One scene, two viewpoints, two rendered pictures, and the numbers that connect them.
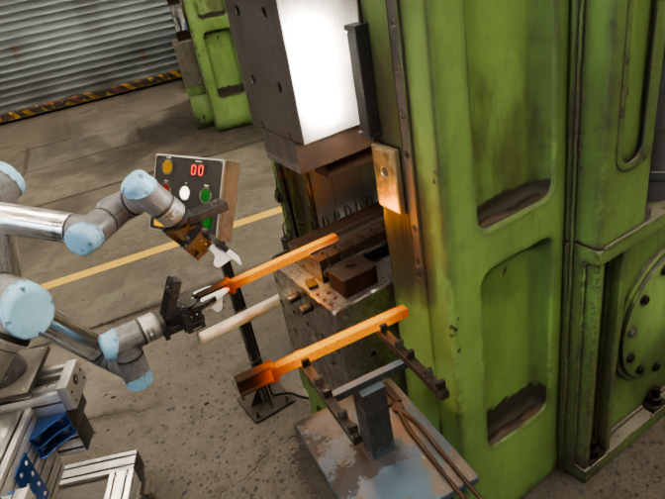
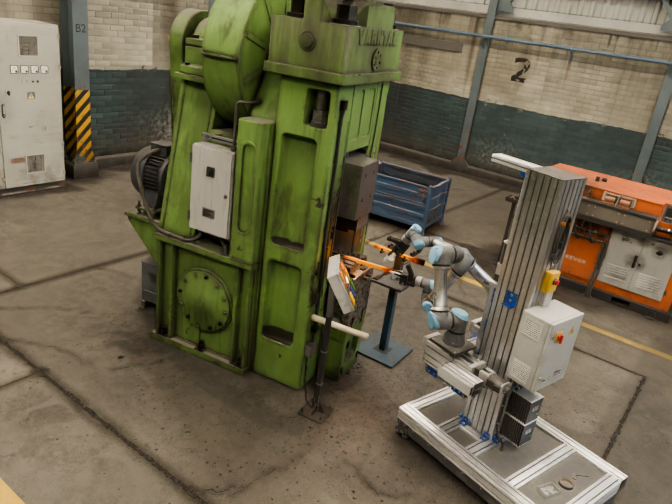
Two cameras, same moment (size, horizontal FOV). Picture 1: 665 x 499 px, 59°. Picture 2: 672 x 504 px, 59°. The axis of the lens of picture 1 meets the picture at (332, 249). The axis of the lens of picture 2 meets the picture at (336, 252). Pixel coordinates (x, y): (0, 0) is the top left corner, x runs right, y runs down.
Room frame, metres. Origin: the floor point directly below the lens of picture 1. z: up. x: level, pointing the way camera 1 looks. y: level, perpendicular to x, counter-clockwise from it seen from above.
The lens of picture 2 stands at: (4.29, 3.22, 2.74)
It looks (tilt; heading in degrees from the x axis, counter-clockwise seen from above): 22 degrees down; 231
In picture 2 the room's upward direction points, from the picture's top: 8 degrees clockwise
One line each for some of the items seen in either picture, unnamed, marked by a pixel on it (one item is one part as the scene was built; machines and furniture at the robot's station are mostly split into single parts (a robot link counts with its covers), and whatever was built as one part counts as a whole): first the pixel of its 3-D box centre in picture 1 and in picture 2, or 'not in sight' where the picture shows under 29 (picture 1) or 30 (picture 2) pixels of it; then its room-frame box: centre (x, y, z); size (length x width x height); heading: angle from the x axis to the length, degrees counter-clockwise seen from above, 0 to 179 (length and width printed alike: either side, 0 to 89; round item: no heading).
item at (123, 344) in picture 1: (123, 341); (428, 284); (1.29, 0.59, 0.99); 0.11 x 0.08 x 0.09; 118
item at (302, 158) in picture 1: (341, 127); (337, 215); (1.68, -0.09, 1.32); 0.42 x 0.20 x 0.10; 118
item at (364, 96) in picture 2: not in sight; (334, 110); (1.71, -0.25, 2.06); 0.44 x 0.41 x 0.47; 118
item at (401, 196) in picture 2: not in sight; (400, 195); (-1.55, -2.79, 0.36); 1.20 x 0.80 x 0.72; 113
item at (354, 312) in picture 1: (381, 305); (328, 287); (1.64, -0.13, 0.69); 0.56 x 0.38 x 0.45; 118
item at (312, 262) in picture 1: (358, 233); (331, 258); (1.68, -0.09, 0.96); 0.42 x 0.20 x 0.09; 118
